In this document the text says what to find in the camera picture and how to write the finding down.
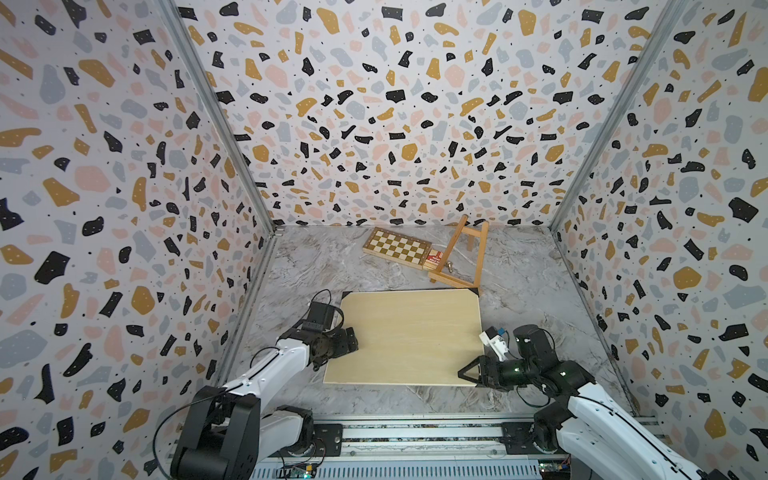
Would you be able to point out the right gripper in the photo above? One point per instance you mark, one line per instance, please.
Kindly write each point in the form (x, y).
(485, 364)

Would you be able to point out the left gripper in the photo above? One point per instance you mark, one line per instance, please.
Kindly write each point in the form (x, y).
(345, 346)

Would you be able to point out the light wooden board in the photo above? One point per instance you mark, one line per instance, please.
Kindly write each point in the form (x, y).
(409, 338)

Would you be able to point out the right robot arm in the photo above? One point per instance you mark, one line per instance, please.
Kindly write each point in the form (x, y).
(581, 418)

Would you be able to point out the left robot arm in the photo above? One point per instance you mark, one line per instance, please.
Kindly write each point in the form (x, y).
(227, 430)

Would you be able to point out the red yellow small box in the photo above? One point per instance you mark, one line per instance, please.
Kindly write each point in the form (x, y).
(432, 260)

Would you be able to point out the wooden chessboard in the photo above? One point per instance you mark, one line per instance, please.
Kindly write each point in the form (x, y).
(402, 249)

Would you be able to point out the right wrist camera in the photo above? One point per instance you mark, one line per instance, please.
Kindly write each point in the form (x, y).
(493, 339)

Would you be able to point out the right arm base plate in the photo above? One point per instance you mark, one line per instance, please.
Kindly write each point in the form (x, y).
(528, 437)

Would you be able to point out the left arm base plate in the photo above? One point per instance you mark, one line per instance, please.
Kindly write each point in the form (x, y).
(321, 440)

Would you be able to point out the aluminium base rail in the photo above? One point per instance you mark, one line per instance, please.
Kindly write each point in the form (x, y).
(428, 446)

